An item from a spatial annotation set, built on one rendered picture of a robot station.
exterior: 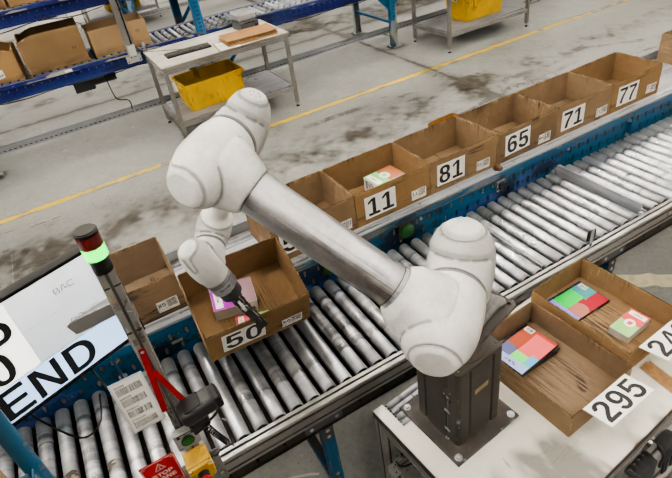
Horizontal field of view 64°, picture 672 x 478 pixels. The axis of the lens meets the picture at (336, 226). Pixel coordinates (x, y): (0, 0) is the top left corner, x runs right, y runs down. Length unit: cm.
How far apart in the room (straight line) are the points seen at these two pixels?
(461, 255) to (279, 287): 103
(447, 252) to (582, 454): 80
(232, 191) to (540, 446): 118
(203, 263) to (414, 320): 74
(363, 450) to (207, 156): 185
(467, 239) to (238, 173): 53
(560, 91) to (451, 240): 220
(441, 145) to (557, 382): 139
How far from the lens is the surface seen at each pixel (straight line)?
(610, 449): 184
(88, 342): 152
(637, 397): 183
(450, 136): 287
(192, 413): 157
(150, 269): 239
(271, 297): 211
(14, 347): 144
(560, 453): 180
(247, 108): 122
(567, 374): 197
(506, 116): 311
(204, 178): 109
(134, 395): 154
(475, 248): 126
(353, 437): 270
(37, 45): 609
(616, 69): 368
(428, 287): 115
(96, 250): 126
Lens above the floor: 226
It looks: 35 degrees down
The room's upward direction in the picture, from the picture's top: 9 degrees counter-clockwise
